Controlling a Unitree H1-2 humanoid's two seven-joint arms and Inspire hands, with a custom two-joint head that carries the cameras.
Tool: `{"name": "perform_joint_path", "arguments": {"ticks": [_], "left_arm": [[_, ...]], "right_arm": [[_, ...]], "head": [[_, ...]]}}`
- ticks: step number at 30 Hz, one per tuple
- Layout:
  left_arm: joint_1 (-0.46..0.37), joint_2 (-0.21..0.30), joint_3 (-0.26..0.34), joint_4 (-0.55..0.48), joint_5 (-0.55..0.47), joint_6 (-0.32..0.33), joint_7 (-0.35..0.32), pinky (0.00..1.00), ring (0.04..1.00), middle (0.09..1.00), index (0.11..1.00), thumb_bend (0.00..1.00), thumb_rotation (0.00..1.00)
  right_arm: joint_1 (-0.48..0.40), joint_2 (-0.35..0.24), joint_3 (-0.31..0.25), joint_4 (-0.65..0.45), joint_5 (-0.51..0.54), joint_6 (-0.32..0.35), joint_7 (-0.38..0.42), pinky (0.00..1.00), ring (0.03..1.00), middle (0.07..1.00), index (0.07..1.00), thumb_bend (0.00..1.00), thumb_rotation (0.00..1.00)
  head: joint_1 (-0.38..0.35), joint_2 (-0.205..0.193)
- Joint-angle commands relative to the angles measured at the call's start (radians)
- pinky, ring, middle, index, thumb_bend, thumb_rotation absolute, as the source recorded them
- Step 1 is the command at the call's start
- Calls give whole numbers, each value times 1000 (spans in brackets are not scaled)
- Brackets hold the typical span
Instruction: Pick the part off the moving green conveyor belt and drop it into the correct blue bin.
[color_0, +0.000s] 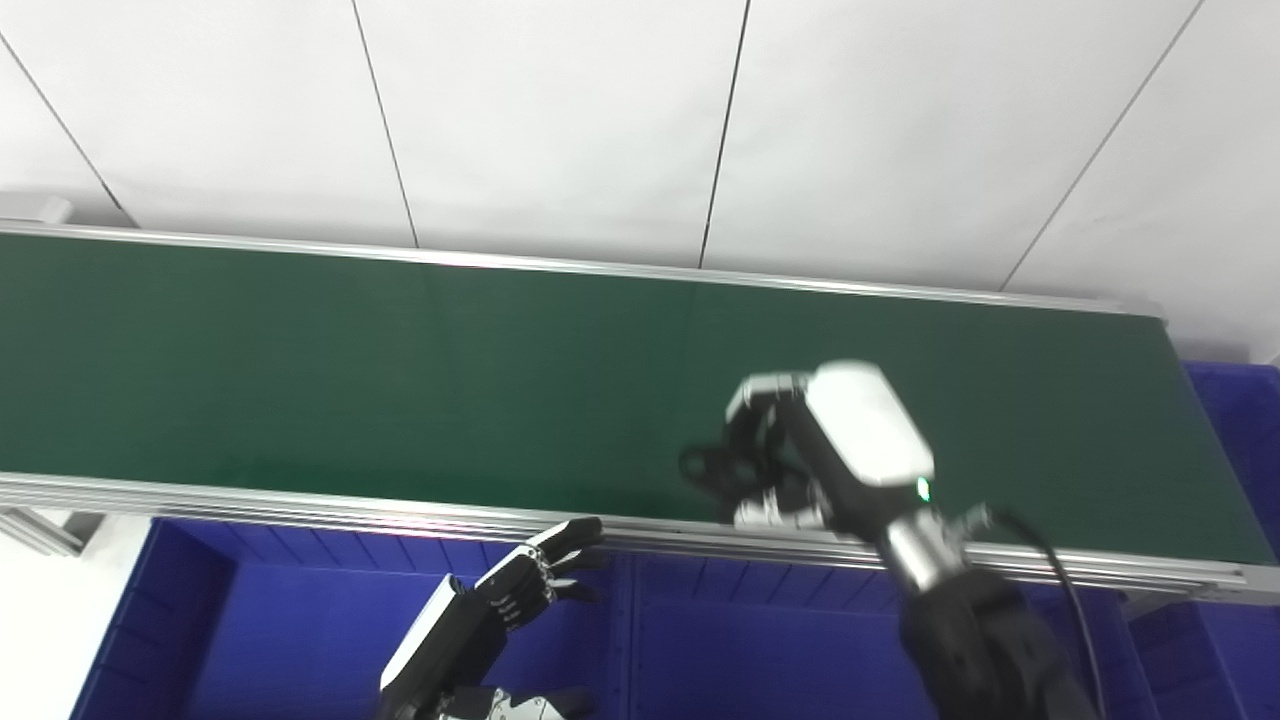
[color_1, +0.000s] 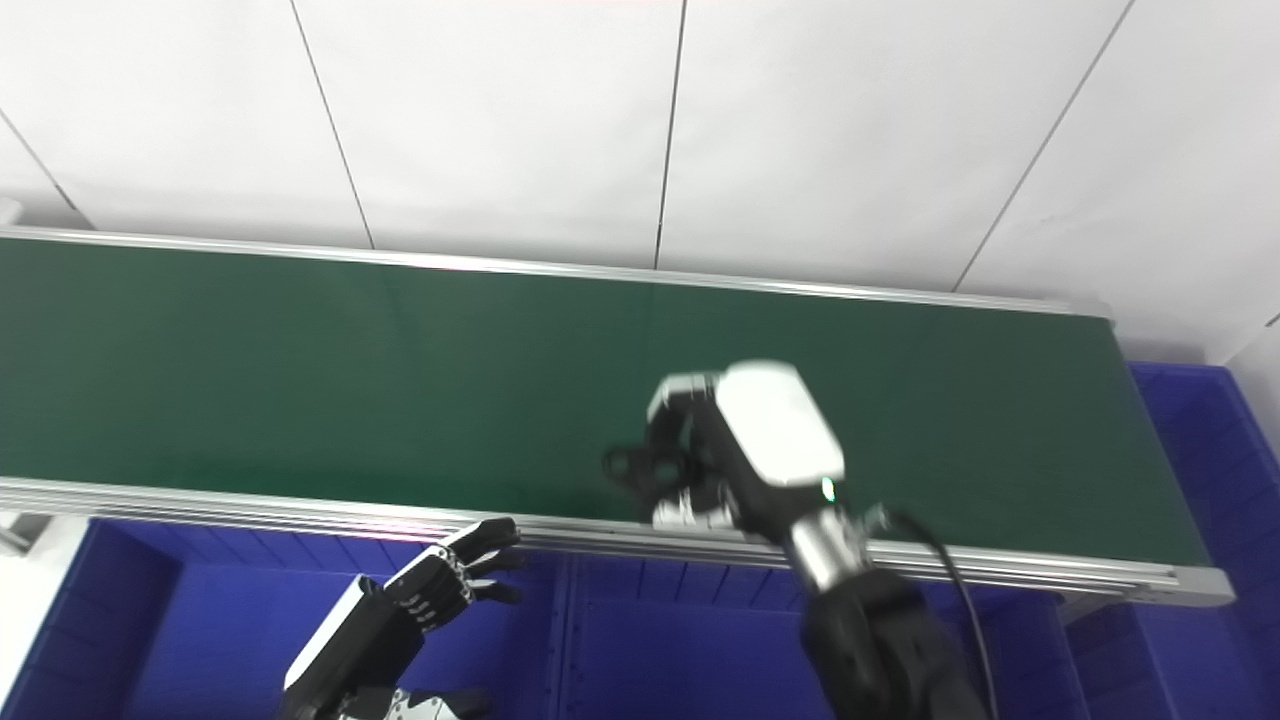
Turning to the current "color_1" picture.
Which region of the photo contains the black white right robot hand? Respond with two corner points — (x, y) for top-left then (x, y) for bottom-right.
(645, 362), (846, 546)

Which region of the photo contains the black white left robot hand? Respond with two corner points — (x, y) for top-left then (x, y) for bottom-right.
(280, 517), (526, 720)

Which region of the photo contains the black flanged machine part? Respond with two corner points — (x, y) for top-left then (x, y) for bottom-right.
(603, 438), (701, 503)

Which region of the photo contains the green conveyor belt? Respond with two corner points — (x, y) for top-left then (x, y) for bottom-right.
(0, 238), (1213, 567)
(0, 227), (1237, 608)

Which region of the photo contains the large blue plastic bin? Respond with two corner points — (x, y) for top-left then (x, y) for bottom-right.
(555, 553), (1069, 720)
(1128, 362), (1280, 720)
(0, 517), (571, 720)

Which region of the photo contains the narrow blue plastic bin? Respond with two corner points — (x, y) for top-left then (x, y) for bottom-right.
(1058, 598), (1183, 720)

